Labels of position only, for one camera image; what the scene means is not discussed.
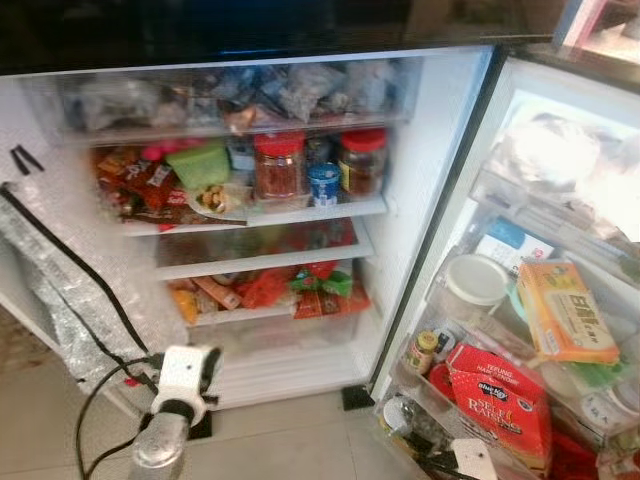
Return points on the black fridge foot block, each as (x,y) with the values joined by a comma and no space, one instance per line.
(200,425)
(357,398)

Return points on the white fridge shelf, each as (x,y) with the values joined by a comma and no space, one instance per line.
(300,213)
(260,255)

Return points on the clear fridge drawer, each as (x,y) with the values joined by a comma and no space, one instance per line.
(200,100)

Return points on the black fridge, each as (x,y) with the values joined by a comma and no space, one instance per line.
(430,200)

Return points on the fridge door with shelves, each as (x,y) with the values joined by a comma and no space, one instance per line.
(600,105)

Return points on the orange snack packet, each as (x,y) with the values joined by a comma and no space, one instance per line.
(186,305)

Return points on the pale orange barcode packet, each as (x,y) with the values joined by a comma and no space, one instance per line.
(218,293)

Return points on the red plastic bag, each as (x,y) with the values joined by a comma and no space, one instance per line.
(265,288)

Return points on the red packet yellow characters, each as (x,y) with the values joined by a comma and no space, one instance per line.
(335,303)

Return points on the green snack packet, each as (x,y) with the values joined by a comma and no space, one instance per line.
(325,282)

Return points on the bubble wrap sheet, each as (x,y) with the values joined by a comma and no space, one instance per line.
(60,320)

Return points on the white plate with food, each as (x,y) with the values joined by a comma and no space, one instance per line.
(215,203)

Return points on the silver tin can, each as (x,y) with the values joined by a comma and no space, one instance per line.
(397,415)

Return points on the red snack packets pile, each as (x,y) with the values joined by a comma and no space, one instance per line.
(135,185)

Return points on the green plastic container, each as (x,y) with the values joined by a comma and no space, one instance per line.
(198,165)

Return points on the red lid chili jar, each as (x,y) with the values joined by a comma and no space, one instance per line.
(279,170)

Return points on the small yellow lid jar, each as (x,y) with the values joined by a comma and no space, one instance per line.
(421,352)

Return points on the blue white yoghurt cup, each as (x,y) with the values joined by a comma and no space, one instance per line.
(323,187)

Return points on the white plastic containers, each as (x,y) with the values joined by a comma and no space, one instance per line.
(610,405)

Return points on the green plastic bag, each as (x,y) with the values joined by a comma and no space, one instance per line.
(600,373)

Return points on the pink plastic lid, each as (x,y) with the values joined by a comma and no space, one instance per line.
(165,150)

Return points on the dark tin can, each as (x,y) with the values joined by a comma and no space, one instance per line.
(319,150)

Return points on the red lid dark jar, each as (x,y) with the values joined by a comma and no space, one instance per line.
(362,165)

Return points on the orange yellow box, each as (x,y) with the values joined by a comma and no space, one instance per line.
(565,315)

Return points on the red plastic pouch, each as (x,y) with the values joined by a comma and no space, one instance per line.
(572,460)

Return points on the white lid tub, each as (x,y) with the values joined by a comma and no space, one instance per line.
(476,280)

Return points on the red flour box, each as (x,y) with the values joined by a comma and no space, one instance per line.
(500,405)

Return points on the blue white carton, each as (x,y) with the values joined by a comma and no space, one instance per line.
(510,245)

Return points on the white crumpled plastic bag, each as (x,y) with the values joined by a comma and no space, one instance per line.
(550,160)

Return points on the striped white box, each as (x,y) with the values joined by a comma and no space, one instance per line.
(580,20)

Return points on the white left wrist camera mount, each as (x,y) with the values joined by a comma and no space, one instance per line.
(180,375)

